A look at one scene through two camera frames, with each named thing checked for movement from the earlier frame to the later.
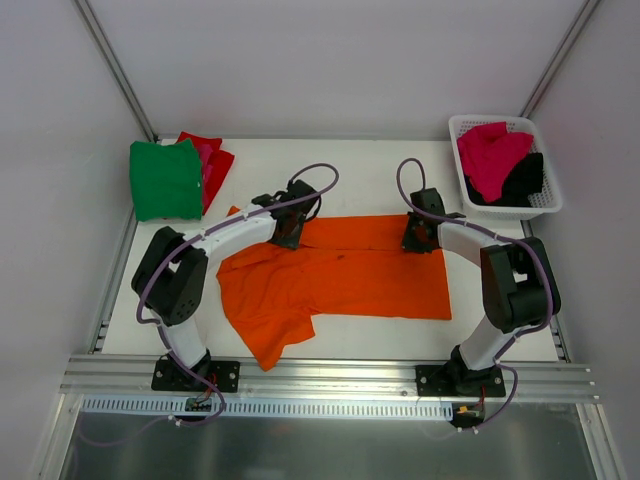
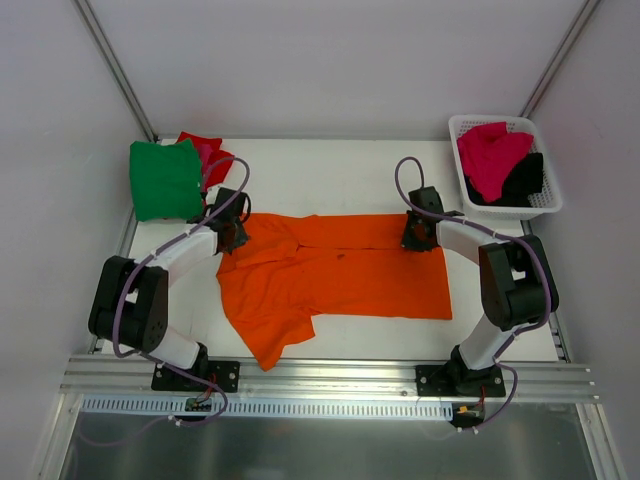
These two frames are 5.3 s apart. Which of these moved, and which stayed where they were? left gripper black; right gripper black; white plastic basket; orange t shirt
Moved: left gripper black
Stayed: orange t shirt; white plastic basket; right gripper black
